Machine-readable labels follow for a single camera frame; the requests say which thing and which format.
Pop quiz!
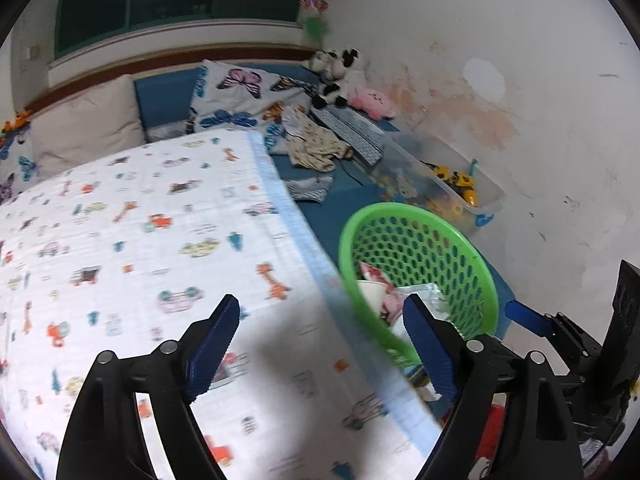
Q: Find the clear plastic storage box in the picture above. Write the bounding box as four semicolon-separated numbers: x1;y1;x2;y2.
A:
372;132;506;236

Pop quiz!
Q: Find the grey patterned cloth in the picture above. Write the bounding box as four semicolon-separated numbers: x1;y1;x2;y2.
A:
312;105;386;166

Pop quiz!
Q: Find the orange toy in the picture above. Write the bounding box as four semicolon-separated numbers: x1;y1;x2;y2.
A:
0;110;33;148

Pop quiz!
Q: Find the beige patterned clothing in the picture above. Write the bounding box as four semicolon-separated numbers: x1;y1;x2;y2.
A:
280;110;353;173

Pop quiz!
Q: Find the red plastic item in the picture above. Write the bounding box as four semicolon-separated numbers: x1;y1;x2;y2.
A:
475;402;511;466

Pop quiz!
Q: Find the dark window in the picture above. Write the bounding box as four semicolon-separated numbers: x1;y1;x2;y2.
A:
54;0;313;58

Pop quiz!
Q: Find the blue bed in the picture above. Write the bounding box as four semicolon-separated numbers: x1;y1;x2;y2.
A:
132;62;511;311

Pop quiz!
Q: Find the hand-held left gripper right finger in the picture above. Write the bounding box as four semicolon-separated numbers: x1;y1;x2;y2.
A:
402;294;584;480

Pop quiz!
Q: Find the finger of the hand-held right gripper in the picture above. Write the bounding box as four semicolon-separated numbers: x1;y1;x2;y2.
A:
505;300;571;343

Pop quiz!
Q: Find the striped grey sock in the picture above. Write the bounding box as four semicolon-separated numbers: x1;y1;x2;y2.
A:
285;175;335;205

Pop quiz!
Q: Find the yellow toy truck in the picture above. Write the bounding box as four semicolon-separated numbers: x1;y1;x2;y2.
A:
432;164;481;206

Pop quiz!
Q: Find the beige pillow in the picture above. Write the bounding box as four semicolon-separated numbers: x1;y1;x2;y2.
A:
30;74;146;178

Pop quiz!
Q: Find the hanging green toy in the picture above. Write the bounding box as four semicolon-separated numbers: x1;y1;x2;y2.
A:
297;0;331;41

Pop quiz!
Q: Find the pink and white wrapper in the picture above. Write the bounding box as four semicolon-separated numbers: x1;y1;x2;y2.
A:
359;261;403;323

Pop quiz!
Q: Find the clear plastic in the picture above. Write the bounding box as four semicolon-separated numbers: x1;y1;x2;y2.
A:
399;282;453;322

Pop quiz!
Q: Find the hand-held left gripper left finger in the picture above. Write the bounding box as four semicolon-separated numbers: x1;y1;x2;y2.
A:
55;294;242;480

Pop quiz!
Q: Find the black and white plush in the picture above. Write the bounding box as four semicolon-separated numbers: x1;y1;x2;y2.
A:
302;49;363;108

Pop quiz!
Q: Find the green plastic basket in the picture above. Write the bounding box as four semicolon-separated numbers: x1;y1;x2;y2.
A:
339;202;500;368

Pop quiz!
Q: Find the printed white blanket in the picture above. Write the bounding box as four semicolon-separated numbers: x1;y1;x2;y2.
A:
0;129;446;480

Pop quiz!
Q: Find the large butterfly print pillow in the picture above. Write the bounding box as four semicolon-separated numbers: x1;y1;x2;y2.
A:
185;60;321;136

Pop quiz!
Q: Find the small butterfly print pillow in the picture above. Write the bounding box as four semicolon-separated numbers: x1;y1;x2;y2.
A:
0;130;43;206

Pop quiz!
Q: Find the pink plush toy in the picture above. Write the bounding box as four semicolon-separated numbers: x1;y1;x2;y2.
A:
350;86;398;122

